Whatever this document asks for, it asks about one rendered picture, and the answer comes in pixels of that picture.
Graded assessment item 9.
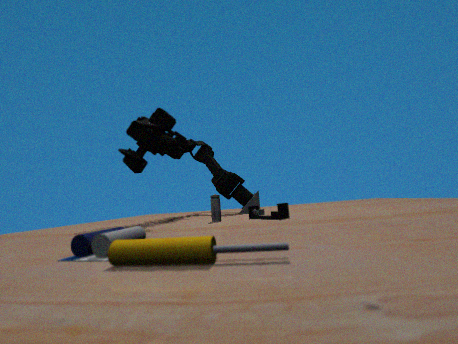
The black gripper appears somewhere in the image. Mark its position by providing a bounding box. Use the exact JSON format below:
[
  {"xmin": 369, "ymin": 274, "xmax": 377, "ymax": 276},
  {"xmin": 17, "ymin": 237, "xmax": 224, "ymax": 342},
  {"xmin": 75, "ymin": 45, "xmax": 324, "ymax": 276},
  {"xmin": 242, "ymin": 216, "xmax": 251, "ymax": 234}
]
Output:
[{"xmin": 119, "ymin": 108, "xmax": 176, "ymax": 173}]

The yellow screwdriver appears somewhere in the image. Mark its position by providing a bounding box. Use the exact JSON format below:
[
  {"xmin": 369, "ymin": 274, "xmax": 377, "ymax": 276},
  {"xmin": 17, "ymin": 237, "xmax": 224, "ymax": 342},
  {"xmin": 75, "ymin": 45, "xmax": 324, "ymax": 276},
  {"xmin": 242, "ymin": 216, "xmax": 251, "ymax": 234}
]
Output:
[{"xmin": 108, "ymin": 236, "xmax": 289, "ymax": 266}]

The black battery holder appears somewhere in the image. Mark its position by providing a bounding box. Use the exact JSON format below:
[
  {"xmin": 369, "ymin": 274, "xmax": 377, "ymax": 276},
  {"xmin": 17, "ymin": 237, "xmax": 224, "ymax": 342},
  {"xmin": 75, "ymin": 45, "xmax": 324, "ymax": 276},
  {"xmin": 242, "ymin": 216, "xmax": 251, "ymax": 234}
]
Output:
[{"xmin": 248, "ymin": 203, "xmax": 290, "ymax": 220}]

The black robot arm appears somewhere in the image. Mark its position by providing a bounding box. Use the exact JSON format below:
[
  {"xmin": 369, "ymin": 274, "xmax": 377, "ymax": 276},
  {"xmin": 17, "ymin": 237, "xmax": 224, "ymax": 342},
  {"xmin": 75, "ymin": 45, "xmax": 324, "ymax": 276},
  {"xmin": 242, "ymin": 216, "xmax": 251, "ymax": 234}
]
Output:
[{"xmin": 126, "ymin": 117, "xmax": 255, "ymax": 209}]

